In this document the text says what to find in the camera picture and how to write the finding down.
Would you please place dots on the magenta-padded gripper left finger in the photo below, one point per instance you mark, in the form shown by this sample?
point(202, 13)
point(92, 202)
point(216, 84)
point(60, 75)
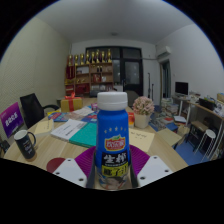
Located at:
point(71, 171)

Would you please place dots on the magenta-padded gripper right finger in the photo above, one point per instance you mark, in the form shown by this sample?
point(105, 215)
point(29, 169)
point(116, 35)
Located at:
point(153, 170)

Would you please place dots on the blue drink bottle white cap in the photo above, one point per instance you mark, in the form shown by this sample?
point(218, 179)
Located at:
point(112, 140)

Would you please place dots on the large kraft paper book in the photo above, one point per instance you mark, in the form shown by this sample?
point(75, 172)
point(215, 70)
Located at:
point(142, 139)

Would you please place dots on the small wooden side table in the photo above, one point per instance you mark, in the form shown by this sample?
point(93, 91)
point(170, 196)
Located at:
point(170, 136)

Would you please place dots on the teal notebook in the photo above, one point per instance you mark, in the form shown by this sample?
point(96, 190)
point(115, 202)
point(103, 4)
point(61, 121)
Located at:
point(85, 135)

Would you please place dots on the white booklet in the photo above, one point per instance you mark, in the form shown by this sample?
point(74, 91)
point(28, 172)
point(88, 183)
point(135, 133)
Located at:
point(68, 129)

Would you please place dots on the black mug white inside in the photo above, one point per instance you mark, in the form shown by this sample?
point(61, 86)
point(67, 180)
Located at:
point(25, 145)

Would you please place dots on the orange book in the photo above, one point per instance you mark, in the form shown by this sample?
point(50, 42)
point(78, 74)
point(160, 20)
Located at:
point(131, 119)

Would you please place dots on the blue colourful book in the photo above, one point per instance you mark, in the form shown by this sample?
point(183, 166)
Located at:
point(90, 118)
point(59, 116)

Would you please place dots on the pink flowers in white pot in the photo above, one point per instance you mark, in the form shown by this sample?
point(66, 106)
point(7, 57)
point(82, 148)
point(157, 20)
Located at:
point(143, 108)

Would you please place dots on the stack of books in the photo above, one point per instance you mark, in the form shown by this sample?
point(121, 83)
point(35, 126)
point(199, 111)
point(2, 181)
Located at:
point(169, 109)

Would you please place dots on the white round stool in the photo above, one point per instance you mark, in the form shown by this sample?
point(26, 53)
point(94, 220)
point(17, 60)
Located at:
point(210, 134)

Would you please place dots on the yellow gift box red ribbon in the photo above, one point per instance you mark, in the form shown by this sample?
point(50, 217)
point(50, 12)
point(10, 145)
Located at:
point(71, 104)

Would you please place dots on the pink package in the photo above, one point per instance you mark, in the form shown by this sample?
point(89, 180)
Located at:
point(94, 106)

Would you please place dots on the black slatted chair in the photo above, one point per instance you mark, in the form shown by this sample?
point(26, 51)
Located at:
point(4, 146)

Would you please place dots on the black office chair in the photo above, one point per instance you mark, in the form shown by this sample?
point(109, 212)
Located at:
point(31, 108)

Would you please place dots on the grey armchair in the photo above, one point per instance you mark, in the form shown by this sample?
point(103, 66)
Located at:
point(132, 97)

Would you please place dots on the purple sign board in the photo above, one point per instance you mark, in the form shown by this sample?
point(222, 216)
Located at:
point(11, 119)

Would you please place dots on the black tripod stand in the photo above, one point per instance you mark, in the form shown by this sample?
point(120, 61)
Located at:
point(149, 86)

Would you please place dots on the black computer monitor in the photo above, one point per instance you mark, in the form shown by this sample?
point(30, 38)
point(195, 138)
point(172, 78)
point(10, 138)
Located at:
point(181, 88)

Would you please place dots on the wooden shelf unit with trophies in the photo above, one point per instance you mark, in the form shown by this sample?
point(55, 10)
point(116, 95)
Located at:
point(88, 78)

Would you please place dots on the black framed glass door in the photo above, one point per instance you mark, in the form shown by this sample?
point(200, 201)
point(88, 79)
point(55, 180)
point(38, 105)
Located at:
point(131, 71)

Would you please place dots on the long cluttered wall desk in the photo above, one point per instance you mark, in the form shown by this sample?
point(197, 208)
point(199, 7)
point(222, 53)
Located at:
point(206, 110)

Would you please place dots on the white wall air conditioner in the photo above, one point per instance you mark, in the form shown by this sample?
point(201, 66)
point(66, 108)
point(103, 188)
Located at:
point(163, 52)

